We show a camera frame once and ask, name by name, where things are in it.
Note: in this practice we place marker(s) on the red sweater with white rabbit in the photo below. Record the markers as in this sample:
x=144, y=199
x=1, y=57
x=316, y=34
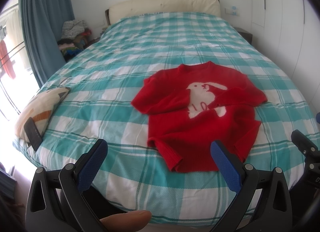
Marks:
x=189, y=107

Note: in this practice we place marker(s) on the black smartphone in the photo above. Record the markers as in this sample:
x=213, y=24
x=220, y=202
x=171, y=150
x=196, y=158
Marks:
x=32, y=133

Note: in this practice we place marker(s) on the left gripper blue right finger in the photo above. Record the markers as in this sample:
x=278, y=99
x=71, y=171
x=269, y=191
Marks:
x=273, y=211

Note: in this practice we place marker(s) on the person's left hand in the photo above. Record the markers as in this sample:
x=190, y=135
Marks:
x=130, y=221

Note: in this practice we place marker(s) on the cream padded headboard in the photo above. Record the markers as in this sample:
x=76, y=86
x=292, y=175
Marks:
x=138, y=7

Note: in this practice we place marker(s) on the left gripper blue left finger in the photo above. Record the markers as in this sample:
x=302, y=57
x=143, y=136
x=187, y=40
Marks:
x=56, y=201

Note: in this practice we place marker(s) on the teal white plaid bedspread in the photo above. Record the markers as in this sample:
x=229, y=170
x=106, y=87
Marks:
x=104, y=79

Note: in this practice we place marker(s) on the blue curtain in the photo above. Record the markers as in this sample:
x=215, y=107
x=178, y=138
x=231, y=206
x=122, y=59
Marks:
x=42, y=22

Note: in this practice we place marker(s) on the pile of clothes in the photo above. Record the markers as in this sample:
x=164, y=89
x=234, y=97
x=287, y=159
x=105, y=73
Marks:
x=74, y=38

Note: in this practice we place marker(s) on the white wall socket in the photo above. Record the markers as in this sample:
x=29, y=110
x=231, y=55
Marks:
x=232, y=11

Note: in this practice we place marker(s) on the white wardrobe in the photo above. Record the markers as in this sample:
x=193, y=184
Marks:
x=287, y=32

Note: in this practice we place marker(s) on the cream patterned pillow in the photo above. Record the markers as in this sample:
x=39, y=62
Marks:
x=40, y=109

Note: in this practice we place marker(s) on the dark bedside table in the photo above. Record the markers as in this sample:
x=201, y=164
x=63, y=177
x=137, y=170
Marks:
x=246, y=35

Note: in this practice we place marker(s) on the red hanging garment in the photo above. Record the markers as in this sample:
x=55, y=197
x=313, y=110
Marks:
x=6, y=63

